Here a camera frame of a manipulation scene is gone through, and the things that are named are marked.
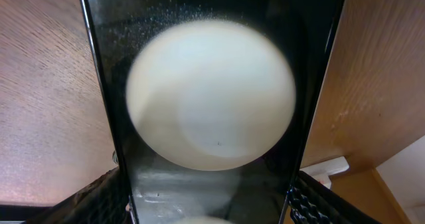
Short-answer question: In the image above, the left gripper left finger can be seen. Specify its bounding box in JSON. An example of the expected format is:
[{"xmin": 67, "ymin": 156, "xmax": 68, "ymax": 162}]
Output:
[{"xmin": 25, "ymin": 168, "xmax": 131, "ymax": 224}]

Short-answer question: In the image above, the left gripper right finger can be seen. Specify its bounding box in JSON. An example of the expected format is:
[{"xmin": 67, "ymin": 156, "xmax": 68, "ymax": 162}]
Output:
[{"xmin": 287, "ymin": 171, "xmax": 379, "ymax": 224}]

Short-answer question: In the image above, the white power strip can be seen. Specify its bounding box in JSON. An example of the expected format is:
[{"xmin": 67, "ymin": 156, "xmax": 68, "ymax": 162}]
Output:
[{"xmin": 301, "ymin": 156, "xmax": 349, "ymax": 189}]

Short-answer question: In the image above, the black smartphone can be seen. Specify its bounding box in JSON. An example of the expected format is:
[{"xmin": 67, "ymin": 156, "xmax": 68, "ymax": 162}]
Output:
[{"xmin": 80, "ymin": 0, "xmax": 345, "ymax": 223}]

